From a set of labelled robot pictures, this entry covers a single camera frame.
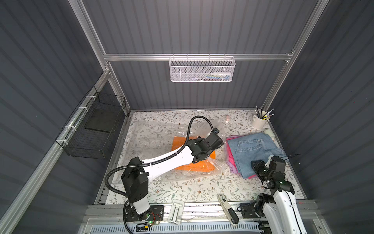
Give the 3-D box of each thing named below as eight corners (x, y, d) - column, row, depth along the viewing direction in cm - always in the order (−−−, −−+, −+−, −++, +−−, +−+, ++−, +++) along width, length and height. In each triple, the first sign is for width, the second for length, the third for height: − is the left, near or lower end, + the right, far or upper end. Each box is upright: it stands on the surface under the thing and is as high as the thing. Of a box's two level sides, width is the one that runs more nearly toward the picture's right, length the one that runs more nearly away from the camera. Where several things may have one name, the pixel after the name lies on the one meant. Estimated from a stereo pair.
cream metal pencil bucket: (252, 130, 110) (257, 120, 101) (248, 120, 116) (253, 110, 107) (264, 130, 110) (271, 120, 101) (260, 120, 116) (266, 110, 107)
